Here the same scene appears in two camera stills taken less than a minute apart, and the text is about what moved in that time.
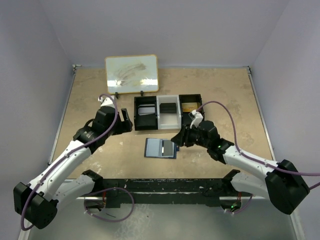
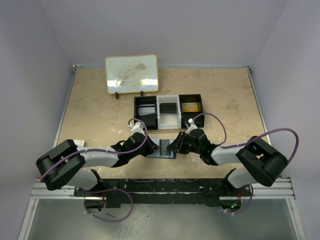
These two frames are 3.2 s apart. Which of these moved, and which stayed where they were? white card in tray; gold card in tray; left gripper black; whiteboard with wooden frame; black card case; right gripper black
Moved: right gripper black; left gripper black
Stayed: gold card in tray; black card case; whiteboard with wooden frame; white card in tray
